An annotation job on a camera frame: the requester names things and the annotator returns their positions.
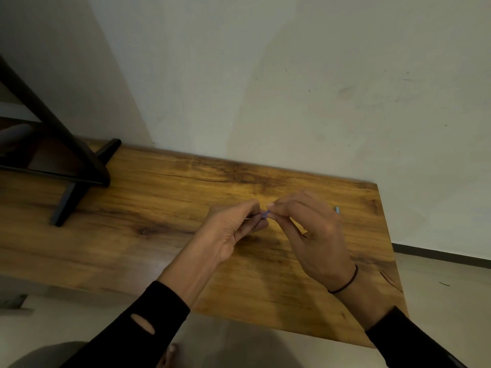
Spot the person's right hand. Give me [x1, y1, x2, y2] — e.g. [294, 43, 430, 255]
[266, 191, 360, 293]

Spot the person's left hand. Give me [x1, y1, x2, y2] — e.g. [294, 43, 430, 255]
[180, 199, 270, 281]

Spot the person's right forearm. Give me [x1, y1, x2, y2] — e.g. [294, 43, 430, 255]
[329, 266, 469, 368]

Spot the person's left forearm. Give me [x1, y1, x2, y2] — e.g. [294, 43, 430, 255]
[58, 247, 227, 368]

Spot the black wrist band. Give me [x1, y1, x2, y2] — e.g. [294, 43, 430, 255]
[328, 264, 359, 295]

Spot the dark skirting board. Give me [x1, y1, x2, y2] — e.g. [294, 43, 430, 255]
[392, 243, 491, 271]

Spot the black wooden shelf stand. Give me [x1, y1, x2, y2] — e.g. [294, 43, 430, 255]
[0, 53, 122, 228]

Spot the grey flat object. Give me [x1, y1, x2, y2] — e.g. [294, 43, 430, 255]
[0, 294, 36, 315]

